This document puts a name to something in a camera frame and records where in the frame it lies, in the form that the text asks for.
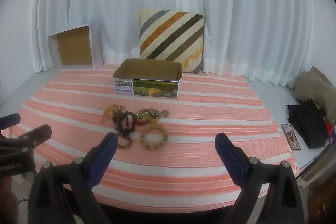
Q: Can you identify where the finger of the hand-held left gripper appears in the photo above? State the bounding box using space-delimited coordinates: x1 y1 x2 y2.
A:
0 124 52 155
0 113 21 131

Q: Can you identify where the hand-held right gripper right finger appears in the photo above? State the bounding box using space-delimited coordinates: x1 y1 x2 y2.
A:
215 132 305 224

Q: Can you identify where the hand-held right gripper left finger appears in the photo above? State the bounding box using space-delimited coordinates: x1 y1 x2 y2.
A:
28 132 118 224

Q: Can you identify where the brown wooden bead bracelet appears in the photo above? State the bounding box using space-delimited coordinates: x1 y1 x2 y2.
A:
117 135 134 149

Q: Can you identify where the dark brown bead bracelet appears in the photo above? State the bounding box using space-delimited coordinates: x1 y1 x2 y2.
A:
112 112 128 136

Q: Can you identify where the light wooden bead bracelet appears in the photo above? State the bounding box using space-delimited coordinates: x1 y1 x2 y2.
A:
140 123 168 149

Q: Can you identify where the black bead bracelet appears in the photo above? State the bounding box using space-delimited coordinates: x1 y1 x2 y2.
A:
123 114 137 132

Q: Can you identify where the yellow bead necklace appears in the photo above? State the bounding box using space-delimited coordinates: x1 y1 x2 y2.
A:
101 104 125 123

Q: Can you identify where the red bead bracelet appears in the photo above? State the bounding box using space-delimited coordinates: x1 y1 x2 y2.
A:
136 109 153 127

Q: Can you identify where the multicolour charm bracelet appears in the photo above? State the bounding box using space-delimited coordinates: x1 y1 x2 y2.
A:
148 109 170 122

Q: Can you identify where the printed cardboard box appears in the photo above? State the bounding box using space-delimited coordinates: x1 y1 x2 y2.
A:
113 58 183 98

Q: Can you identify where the pink white striped blanket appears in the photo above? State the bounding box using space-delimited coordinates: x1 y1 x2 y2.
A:
8 64 298 207

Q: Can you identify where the smartphone with patterned case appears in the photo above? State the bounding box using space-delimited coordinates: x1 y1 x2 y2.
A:
282 123 302 152

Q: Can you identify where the white bed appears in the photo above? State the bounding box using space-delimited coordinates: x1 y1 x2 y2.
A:
0 64 326 180

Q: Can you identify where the black bag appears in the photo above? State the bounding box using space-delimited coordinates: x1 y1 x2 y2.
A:
287 100 328 149

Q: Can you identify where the white shallow box brown inside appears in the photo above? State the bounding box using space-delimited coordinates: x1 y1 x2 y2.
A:
48 22 104 71

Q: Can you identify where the brown wooden furniture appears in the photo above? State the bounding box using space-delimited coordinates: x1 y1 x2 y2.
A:
298 148 336 224

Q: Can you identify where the olive cushion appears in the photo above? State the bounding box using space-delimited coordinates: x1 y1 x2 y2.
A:
293 66 336 122

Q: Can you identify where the diagonal striped pillow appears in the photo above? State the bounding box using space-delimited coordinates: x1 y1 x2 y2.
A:
139 9 205 74

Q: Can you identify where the white curtain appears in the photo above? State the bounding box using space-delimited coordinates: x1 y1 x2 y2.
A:
178 0 315 88
31 0 181 72

